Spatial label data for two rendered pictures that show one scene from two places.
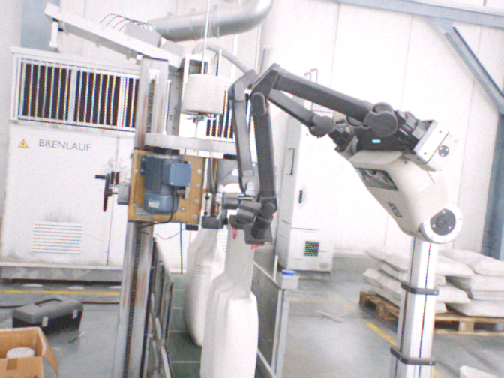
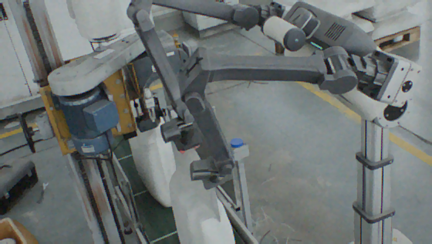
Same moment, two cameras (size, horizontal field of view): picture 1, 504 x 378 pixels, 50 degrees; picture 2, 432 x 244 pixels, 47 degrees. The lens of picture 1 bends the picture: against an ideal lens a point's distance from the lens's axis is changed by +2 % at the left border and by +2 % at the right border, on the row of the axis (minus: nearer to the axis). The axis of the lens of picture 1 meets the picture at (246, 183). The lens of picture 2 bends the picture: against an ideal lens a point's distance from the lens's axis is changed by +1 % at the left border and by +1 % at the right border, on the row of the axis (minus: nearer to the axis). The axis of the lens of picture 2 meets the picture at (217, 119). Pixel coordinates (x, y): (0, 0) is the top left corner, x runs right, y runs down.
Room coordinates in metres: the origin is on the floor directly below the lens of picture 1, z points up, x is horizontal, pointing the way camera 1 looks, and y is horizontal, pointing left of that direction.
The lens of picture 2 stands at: (0.54, 0.07, 2.09)
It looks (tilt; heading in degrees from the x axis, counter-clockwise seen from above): 30 degrees down; 353
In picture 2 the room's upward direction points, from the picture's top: 9 degrees counter-clockwise
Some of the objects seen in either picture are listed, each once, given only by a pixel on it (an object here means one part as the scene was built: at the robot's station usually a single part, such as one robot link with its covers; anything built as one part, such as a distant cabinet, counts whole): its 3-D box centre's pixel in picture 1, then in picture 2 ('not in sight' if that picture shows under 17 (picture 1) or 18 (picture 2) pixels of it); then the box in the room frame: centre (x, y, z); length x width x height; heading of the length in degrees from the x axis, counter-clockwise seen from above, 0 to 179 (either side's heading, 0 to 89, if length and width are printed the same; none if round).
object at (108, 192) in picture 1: (106, 192); (26, 133); (2.45, 0.63, 1.13); 0.18 x 0.11 x 0.18; 14
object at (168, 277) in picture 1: (160, 294); (110, 164); (3.02, 0.42, 0.54); 1.05 x 0.02 x 0.41; 14
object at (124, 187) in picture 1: (122, 193); (44, 126); (2.46, 0.56, 1.14); 0.11 x 0.06 x 0.11; 14
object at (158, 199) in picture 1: (163, 184); (88, 120); (2.29, 0.35, 1.21); 0.15 x 0.15 x 0.25
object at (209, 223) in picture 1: (210, 222); (146, 122); (2.49, 0.15, 1.04); 0.08 x 0.06 x 0.05; 104
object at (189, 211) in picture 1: (164, 186); (84, 101); (2.53, 0.38, 1.18); 0.34 x 0.25 x 0.31; 104
